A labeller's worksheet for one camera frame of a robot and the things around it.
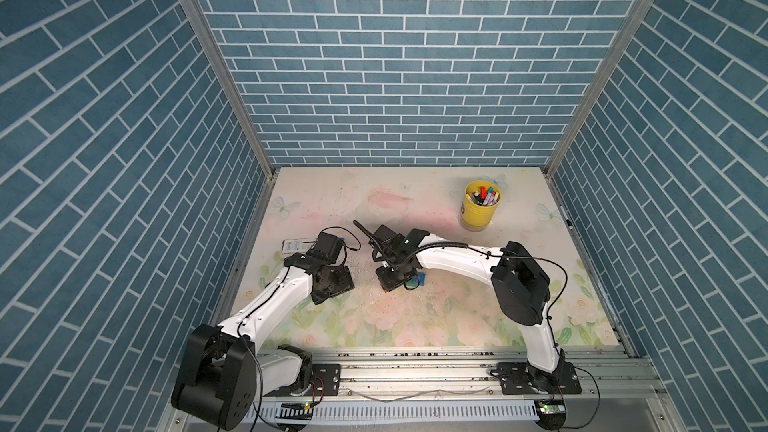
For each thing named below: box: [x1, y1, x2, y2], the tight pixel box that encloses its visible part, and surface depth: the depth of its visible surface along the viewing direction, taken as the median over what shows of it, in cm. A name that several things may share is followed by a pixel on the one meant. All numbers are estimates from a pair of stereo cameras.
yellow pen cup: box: [461, 180, 501, 232], surface depth 99 cm
